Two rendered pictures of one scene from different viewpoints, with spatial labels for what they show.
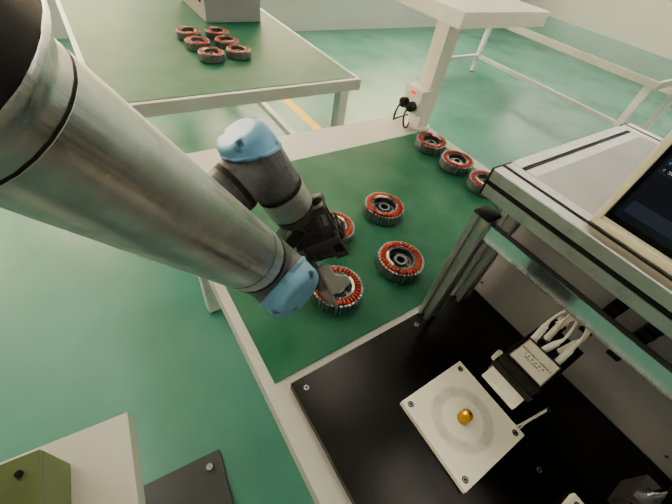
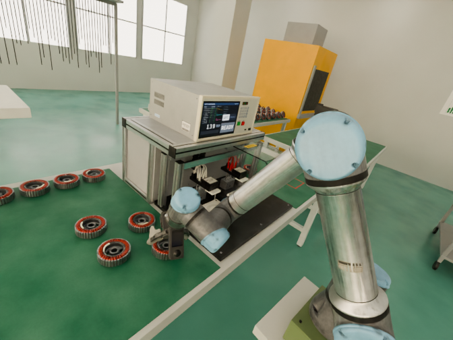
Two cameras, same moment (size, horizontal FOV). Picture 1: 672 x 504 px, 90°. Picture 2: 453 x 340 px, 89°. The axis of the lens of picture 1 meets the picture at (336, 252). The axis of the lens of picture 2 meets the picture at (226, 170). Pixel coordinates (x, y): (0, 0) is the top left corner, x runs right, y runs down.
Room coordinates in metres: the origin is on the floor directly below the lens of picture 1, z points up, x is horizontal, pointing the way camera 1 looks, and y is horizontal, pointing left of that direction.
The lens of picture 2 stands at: (0.42, 0.69, 1.48)
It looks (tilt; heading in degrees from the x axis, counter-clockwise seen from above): 25 degrees down; 258
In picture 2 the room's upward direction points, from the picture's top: 12 degrees clockwise
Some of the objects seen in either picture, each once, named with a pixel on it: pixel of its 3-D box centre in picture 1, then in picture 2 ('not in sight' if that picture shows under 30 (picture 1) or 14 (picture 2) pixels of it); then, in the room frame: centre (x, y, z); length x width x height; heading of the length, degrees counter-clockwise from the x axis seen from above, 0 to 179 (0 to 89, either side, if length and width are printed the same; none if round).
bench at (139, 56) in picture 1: (195, 89); not in sight; (2.05, 1.07, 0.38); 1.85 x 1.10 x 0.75; 41
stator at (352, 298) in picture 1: (336, 289); (166, 246); (0.44, -0.02, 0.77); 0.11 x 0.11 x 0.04
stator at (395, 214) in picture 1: (383, 208); (91, 226); (0.75, -0.11, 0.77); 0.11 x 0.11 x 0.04
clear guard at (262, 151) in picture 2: not in sight; (259, 154); (0.00, -0.47, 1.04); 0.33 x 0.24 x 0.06; 131
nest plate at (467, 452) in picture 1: (461, 419); (216, 211); (0.22, -0.26, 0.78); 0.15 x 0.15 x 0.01; 41
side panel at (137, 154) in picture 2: not in sight; (138, 164); (0.64, -0.43, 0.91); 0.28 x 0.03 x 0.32; 131
